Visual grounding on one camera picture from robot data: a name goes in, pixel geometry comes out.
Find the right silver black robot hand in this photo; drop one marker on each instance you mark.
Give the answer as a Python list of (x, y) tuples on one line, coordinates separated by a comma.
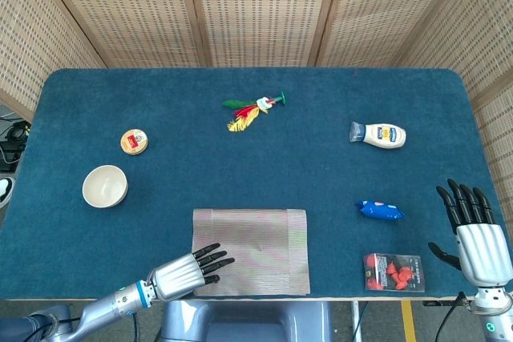
[(479, 250)]

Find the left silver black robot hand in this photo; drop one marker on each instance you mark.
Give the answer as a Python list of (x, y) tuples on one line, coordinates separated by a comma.
[(178, 274)]

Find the beige woven placemat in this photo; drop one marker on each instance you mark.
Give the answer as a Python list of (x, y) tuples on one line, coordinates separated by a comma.
[(264, 246)]

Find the white ceramic bowl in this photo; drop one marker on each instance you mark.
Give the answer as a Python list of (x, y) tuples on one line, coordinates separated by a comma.
[(105, 186)]

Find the grey-blue robot torso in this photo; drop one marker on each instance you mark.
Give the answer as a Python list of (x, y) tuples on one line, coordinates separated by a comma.
[(248, 322)]

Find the clear pack of red pieces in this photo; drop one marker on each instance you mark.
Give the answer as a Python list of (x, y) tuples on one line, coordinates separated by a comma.
[(394, 272)]

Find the blue snack packet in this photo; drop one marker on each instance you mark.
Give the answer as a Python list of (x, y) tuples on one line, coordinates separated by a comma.
[(378, 210)]

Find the round tin with yellow lid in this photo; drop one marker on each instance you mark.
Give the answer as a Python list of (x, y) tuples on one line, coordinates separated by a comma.
[(134, 142)]

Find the white table leg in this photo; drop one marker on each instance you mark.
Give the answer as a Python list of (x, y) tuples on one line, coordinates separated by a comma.
[(356, 322)]

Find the blue felt table cover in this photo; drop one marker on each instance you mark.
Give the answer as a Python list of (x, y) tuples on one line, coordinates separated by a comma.
[(280, 174)]

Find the mayonnaise squeeze bottle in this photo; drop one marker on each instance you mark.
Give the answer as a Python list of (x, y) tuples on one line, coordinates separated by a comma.
[(382, 135)]

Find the colourful feather shuttlecock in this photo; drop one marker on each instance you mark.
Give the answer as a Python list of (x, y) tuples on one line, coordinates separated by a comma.
[(244, 118)]

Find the white shoe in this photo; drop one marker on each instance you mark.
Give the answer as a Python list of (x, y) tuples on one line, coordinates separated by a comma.
[(5, 191)]

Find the woven folding screen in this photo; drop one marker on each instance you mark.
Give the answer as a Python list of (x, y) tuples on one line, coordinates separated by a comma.
[(260, 9)]

